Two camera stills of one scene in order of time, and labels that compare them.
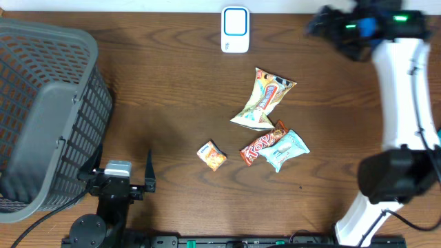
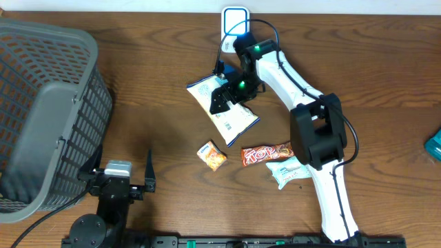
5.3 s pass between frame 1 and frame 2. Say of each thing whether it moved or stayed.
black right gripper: moved
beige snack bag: moved
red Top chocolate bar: moved
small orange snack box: stayed
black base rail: stayed
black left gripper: stayed
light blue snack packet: moved
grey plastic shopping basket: stayed
